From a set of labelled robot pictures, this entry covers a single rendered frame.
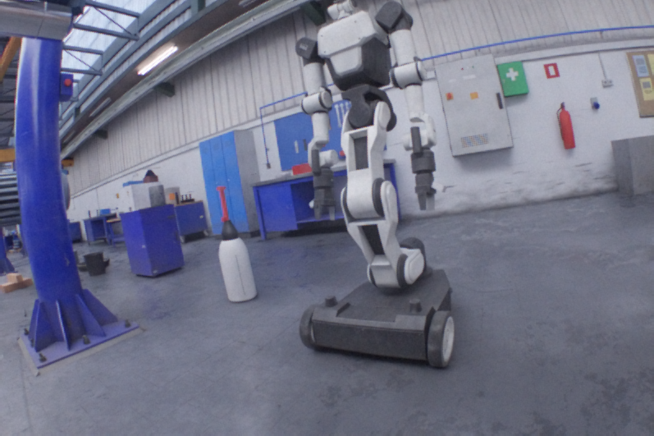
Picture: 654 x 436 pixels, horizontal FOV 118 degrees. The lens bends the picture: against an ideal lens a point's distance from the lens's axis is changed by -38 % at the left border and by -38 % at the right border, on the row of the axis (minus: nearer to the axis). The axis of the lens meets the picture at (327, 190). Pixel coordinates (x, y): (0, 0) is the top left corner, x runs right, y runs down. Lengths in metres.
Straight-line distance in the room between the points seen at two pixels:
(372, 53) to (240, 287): 1.62
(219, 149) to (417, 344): 4.85
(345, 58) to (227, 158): 4.23
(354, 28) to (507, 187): 3.43
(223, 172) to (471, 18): 4.54
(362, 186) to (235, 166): 4.19
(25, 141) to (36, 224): 0.49
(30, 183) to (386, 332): 1.99
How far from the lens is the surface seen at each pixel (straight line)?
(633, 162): 4.25
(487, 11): 4.81
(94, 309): 2.27
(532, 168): 4.39
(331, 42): 1.35
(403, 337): 1.11
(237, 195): 5.24
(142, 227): 3.48
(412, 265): 1.31
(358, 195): 1.14
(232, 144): 5.26
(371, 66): 1.28
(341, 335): 1.23
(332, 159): 1.32
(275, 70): 5.58
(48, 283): 2.11
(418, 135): 1.12
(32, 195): 2.10
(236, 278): 2.14
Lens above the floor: 0.70
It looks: 2 degrees down
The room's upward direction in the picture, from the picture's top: 9 degrees counter-clockwise
